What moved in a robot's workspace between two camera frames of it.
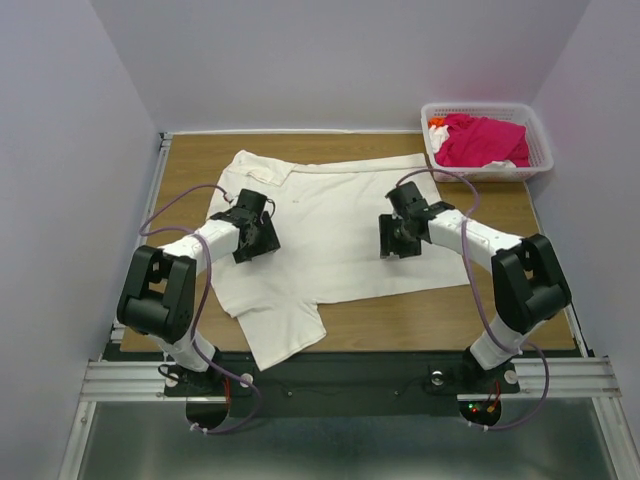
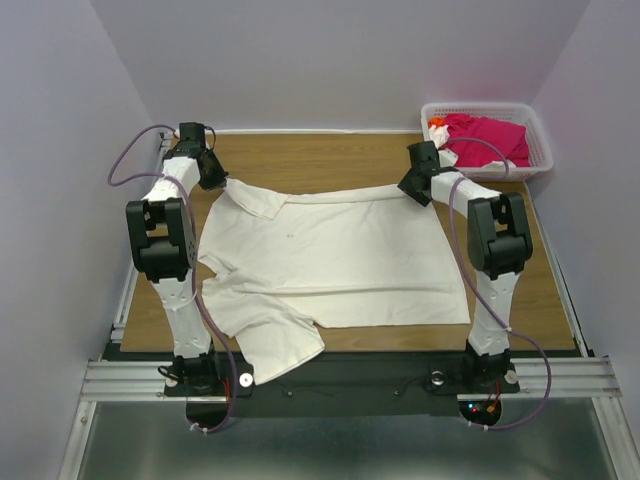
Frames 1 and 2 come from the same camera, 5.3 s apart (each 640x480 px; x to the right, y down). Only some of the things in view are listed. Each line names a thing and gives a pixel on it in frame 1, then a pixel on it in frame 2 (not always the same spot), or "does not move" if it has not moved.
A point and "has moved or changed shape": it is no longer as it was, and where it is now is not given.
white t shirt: (327, 219) has moved or changed shape
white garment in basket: (438, 135) does not move
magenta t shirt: (475, 141) does not move
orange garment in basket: (438, 121) does not move
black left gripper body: (265, 240) -> (216, 175)
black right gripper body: (395, 236) -> (408, 183)
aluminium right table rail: (568, 309) does not move
